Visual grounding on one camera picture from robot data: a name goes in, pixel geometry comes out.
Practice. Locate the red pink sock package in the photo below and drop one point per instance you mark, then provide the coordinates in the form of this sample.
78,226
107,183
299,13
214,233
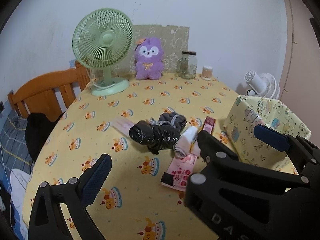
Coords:
209,124

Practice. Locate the black socks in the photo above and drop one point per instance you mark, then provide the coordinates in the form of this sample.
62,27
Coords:
154,137

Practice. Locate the clear pink sock package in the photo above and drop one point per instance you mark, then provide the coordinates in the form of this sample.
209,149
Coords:
122,125

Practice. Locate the grey socks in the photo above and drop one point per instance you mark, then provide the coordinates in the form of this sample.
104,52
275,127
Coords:
173,120

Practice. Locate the yellow cartoon tablecloth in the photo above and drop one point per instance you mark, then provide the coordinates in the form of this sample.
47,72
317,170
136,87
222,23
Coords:
133,204

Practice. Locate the patterned cardboard backboard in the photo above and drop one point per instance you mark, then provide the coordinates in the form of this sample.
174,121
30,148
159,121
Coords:
174,39

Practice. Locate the cotton swab container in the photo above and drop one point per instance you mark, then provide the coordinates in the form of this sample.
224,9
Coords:
207,72

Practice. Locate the blue plaid bedding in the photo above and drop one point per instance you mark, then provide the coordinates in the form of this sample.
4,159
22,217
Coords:
14,152

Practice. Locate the orange wooden chair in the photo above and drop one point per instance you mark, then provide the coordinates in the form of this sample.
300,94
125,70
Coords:
38,95

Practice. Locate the black cushion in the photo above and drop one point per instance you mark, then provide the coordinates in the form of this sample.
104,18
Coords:
37,131

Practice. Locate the glass jar dark lid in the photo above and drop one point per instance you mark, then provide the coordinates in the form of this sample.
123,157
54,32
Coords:
187,65

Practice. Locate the yellow patterned storage box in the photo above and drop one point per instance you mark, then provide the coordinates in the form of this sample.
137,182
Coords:
262,124

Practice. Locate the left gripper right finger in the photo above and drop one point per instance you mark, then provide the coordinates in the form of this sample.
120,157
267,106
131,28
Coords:
242,201

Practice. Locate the white pink socks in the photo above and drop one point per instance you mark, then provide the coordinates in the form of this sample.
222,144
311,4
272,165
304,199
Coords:
183,145

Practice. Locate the beige door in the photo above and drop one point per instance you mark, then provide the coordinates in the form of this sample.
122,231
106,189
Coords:
300,77

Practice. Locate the green desk fan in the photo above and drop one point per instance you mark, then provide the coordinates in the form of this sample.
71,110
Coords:
100,41

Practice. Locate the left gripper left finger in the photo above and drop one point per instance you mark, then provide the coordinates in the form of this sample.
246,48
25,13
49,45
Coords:
47,220

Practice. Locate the white standing fan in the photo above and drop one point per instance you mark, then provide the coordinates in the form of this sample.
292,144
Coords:
263,85

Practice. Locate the purple plush bunny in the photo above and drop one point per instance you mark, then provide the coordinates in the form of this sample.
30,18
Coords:
148,58

